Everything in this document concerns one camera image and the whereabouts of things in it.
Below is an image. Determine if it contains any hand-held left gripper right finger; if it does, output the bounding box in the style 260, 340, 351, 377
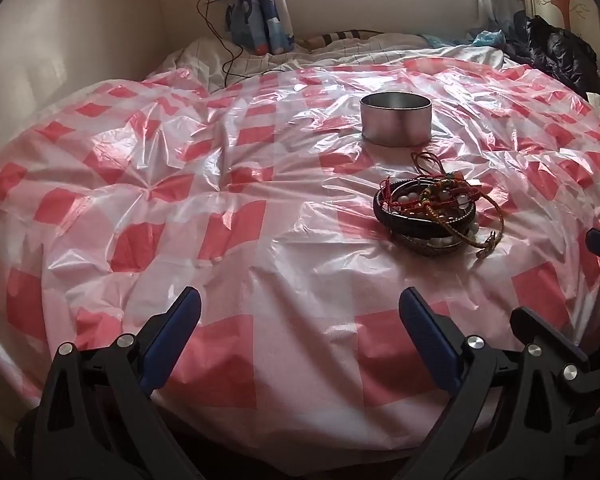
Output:
399, 286, 586, 480

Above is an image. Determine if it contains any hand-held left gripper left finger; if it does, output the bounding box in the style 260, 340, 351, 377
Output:
12, 286, 203, 480

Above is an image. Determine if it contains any silver metal bangle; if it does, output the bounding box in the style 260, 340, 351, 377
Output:
390, 220, 473, 258

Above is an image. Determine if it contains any brown braided cord bracelet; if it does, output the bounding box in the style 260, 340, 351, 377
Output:
450, 187, 503, 261

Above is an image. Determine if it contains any black braided bracelet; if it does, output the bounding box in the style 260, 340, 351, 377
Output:
373, 179, 478, 235

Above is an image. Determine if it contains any white bead bracelet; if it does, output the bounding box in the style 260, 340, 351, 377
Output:
392, 187, 481, 251

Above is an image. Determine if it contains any multicoloured bead cord bracelet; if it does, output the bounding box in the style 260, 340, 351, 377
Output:
420, 172, 478, 213

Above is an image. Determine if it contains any red cord bracelet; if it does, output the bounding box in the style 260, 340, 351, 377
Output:
380, 152, 451, 211

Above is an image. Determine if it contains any round metal tin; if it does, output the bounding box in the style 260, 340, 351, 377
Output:
360, 91, 433, 147

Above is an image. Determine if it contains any red white checked plastic sheet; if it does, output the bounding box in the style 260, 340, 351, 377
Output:
0, 55, 600, 461

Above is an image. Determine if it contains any black puffer jacket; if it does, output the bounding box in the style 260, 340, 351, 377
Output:
510, 15, 600, 101

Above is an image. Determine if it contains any blue plastic bag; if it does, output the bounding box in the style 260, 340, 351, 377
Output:
472, 30, 506, 52

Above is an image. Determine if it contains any white grid-lined quilt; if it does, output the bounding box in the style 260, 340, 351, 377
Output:
167, 32, 531, 96

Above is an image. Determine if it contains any striped pillow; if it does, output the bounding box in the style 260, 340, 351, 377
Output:
300, 30, 381, 51

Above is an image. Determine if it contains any blue printed curtain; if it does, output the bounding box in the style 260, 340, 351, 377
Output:
225, 0, 293, 56

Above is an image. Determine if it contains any black charger cable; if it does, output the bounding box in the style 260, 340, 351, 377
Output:
196, 0, 286, 93

